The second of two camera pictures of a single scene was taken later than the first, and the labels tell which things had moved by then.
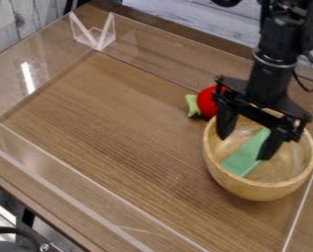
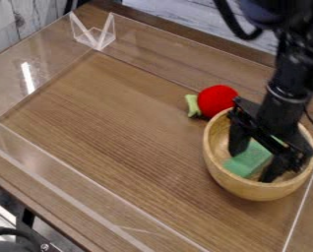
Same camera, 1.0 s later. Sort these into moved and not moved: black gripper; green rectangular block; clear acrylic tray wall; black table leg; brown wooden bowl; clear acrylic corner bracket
Moved: black gripper; green rectangular block
Not moved: clear acrylic corner bracket; brown wooden bowl; black table leg; clear acrylic tray wall
